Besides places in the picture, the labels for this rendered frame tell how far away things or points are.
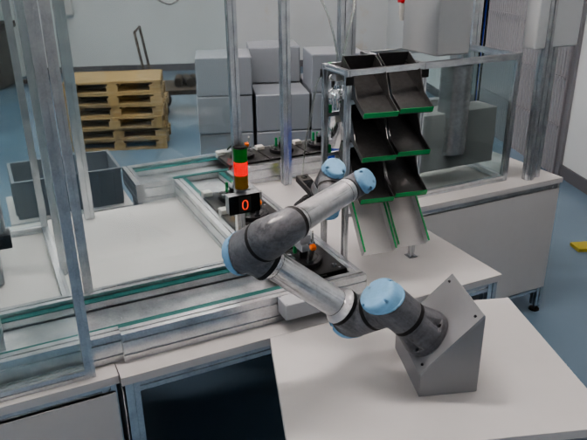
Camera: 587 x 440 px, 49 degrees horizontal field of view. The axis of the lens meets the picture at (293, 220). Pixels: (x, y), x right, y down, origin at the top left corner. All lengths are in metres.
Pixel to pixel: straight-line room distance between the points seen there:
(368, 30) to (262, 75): 7.25
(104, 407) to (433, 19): 2.29
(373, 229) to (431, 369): 0.76
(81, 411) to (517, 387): 1.31
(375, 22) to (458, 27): 9.19
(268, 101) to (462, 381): 3.41
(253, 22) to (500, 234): 9.06
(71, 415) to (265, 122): 3.34
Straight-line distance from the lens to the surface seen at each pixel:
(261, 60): 5.38
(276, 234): 1.64
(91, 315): 2.31
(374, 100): 2.36
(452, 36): 3.35
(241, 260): 1.72
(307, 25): 12.28
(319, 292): 1.84
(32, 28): 1.73
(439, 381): 1.95
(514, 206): 3.70
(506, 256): 3.81
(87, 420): 2.16
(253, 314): 2.21
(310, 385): 1.97
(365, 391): 1.96
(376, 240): 2.47
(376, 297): 1.83
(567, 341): 3.99
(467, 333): 1.88
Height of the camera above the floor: 2.06
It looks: 23 degrees down
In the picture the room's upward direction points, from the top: 1 degrees counter-clockwise
